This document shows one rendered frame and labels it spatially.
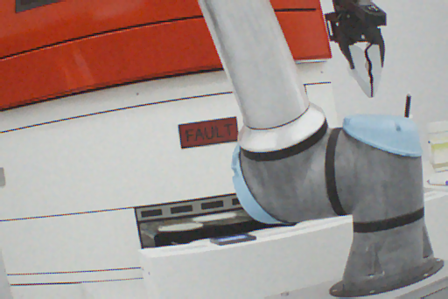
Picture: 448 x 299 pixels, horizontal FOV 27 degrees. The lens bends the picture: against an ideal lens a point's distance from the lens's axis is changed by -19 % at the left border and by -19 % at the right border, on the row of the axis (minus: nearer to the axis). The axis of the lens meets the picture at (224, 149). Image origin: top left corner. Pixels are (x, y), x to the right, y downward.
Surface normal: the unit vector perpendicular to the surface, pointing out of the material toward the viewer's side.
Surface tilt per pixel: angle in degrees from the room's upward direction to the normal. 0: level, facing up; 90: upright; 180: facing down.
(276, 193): 113
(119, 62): 90
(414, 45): 90
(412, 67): 90
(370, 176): 90
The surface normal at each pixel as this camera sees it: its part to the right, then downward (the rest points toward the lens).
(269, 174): -0.46, 0.52
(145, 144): 0.26, 0.02
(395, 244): -0.07, -0.24
